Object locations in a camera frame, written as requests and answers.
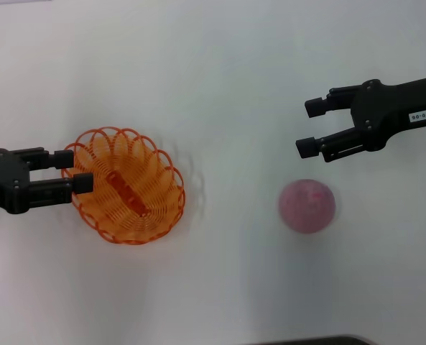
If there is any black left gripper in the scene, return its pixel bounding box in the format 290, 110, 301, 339
0, 146, 95, 216

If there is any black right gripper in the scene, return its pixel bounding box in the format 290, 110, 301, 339
295, 74, 426, 164

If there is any orange plastic wire basket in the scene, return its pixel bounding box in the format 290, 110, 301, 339
60, 126, 187, 247

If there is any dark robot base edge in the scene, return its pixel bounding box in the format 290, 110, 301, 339
255, 334, 374, 345

